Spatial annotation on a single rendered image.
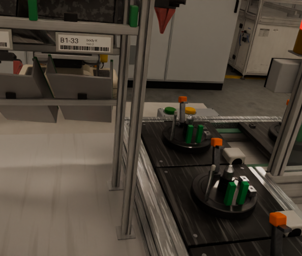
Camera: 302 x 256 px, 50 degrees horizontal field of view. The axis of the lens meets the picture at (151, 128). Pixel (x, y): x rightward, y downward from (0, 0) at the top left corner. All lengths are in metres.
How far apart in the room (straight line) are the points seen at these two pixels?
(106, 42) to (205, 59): 3.64
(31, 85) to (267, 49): 4.58
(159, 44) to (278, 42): 1.96
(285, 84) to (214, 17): 3.30
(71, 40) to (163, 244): 0.38
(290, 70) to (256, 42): 4.21
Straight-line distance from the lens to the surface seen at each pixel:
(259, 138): 1.03
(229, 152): 0.87
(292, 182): 0.94
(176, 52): 4.00
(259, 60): 5.10
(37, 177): 0.93
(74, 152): 1.03
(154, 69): 4.00
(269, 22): 5.01
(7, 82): 0.72
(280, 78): 0.79
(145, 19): 0.55
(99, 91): 0.74
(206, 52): 4.13
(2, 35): 0.54
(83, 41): 0.53
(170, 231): 0.64
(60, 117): 1.25
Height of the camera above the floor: 1.41
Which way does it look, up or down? 27 degrees down
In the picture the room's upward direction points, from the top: 7 degrees clockwise
